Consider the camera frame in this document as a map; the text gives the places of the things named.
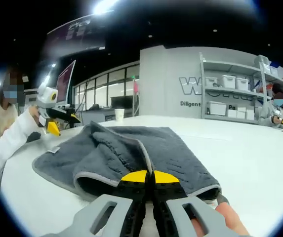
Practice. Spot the pink hanging cloth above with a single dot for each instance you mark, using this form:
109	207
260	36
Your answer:
136	87

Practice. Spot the curved computer monitor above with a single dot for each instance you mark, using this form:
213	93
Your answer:
64	84

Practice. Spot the white lidded storage bin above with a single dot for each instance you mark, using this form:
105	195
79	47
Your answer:
228	82
242	84

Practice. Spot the dark grey towel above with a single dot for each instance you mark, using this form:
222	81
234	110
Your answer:
106	153

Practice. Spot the ceiling light strip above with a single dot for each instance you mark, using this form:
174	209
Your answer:
106	7

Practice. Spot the white paper cup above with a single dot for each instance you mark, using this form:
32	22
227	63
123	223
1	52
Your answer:
119	114

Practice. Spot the grey metal shelf rack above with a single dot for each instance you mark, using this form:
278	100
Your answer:
230	90

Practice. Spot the clear storage bin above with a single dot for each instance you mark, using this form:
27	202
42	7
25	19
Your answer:
211	82

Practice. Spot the grey counter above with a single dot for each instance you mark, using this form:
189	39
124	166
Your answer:
99	115

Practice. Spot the hanging dark display screen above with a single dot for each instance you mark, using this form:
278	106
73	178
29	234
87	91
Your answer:
74	32

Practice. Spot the person's right hand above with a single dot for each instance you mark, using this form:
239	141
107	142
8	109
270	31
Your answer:
232	222

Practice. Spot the person's left hand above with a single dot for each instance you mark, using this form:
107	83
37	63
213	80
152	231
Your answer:
35	113

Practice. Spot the large white storage bin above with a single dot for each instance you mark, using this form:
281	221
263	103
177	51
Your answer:
216	108

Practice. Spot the black flat screen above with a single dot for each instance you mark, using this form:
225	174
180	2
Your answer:
121	102

